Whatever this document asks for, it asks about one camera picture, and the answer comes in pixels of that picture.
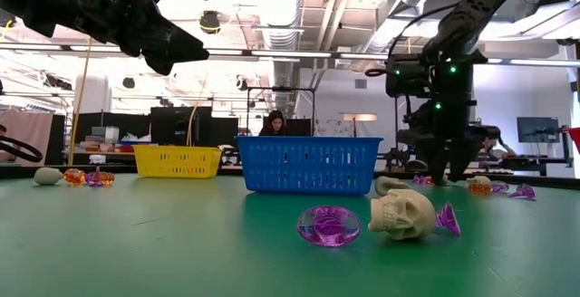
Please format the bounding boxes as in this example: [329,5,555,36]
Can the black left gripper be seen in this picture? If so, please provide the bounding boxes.
[75,0,211,77]

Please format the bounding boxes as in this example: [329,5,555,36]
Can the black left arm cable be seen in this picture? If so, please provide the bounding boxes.
[0,135,44,163]

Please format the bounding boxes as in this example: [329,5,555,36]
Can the black partition panel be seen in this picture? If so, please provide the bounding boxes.
[210,116,240,165]
[74,111,151,144]
[150,105,213,148]

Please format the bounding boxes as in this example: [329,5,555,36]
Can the green table mat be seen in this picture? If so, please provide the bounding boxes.
[0,172,580,297]

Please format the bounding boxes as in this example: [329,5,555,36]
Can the lit wall panel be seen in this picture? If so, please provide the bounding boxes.
[343,112,378,122]

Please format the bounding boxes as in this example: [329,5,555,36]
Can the wall television screen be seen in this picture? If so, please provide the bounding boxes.
[516,116,561,144]

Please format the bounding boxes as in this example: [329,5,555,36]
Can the person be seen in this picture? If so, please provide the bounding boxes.
[479,136,517,162]
[257,110,289,138]

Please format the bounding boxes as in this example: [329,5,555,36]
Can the dark workstation desk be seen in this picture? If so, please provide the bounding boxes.
[498,151,572,176]

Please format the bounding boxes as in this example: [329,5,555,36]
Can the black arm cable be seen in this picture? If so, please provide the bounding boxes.
[364,0,463,79]
[0,135,44,163]

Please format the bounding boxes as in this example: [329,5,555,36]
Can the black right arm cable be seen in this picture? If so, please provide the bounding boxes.
[364,0,463,79]

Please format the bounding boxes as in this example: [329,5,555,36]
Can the yellow power cable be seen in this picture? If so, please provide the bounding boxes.
[67,37,94,167]

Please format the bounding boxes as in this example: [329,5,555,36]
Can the white pillar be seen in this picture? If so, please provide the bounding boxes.
[74,73,113,115]

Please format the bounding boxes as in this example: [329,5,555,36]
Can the white storage box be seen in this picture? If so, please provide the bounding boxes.
[91,126,121,144]

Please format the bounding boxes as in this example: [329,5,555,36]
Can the yellow plastic basket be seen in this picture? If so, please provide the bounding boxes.
[132,145,224,179]

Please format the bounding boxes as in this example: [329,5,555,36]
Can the black ceiling spotlight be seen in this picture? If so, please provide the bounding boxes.
[198,10,222,35]

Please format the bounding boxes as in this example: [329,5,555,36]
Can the beige hanging cable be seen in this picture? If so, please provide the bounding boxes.
[186,72,209,148]

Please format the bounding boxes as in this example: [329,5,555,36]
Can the red plastic basket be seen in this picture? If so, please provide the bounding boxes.
[561,127,580,160]

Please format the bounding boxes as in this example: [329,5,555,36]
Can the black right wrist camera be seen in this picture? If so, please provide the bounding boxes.
[384,53,439,99]

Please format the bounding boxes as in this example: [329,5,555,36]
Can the blue plastic basket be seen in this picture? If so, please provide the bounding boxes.
[235,136,384,197]

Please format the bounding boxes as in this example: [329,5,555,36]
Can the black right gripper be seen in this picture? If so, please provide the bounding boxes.
[396,99,502,187]

